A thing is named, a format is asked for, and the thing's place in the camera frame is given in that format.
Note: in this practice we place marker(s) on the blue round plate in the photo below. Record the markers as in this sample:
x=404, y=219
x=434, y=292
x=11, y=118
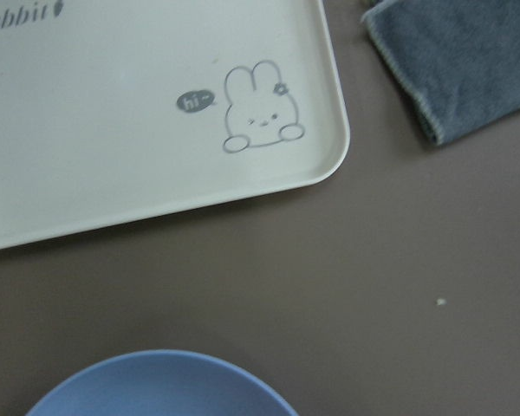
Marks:
x=163, y=382

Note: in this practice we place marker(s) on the cream rabbit tray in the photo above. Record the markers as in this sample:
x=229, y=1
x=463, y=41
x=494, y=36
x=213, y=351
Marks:
x=115, y=111

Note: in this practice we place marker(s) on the grey folded cloth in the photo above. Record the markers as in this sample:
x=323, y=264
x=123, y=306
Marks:
x=458, y=61

